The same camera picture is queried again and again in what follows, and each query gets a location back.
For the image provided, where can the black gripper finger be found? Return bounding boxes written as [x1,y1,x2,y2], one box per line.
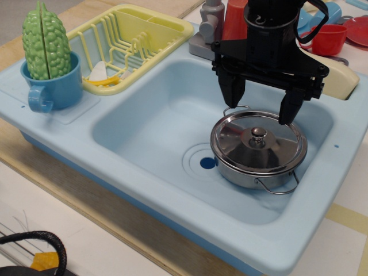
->
[218,71,246,108]
[278,89,305,125]

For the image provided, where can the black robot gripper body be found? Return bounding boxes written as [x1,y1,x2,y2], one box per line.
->
[211,1,329,99]

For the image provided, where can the shiny steel pot lid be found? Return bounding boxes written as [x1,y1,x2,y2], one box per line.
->
[210,110,308,176]

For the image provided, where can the small stainless steel pot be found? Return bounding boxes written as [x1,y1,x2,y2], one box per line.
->
[210,105,304,195]

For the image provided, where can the tall red plastic cup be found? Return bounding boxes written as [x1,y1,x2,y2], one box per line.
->
[222,0,248,40]

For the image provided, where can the light blue plastic cup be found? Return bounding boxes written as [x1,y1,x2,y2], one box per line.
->
[309,2,342,29]

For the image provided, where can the cream plastic block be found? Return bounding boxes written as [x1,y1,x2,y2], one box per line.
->
[300,48,360,100]

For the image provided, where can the red plastic teacup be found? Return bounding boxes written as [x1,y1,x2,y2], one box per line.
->
[298,24,347,56]

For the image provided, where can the grey toy faucet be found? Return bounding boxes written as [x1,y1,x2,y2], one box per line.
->
[189,0,225,60]

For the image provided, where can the red plastic plate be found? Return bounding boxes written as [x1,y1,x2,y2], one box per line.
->
[343,16,368,47]

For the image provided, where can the light blue toy sink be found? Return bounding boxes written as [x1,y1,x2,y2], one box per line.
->
[1,44,367,275]

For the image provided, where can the yellow plastic dish rack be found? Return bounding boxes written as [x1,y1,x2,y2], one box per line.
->
[67,4,194,96]

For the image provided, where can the yellow plastic utensil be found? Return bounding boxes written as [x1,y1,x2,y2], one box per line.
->
[86,76,120,86]

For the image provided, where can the white plastic utensil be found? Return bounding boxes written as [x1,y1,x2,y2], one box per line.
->
[89,61,108,82]

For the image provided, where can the blue plastic mug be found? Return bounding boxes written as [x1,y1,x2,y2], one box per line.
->
[20,52,83,113]

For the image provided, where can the green bitter melon toy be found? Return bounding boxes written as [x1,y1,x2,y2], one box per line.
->
[22,1,71,81]

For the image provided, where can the plywood base board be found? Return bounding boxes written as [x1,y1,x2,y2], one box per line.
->
[0,0,368,276]

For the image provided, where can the yellow tape piece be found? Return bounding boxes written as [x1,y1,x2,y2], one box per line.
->
[30,252,59,271]

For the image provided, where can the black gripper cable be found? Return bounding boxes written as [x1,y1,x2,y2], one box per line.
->
[293,0,329,45]

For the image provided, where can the black sleeved cable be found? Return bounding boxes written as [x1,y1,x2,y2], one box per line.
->
[0,231,67,274]

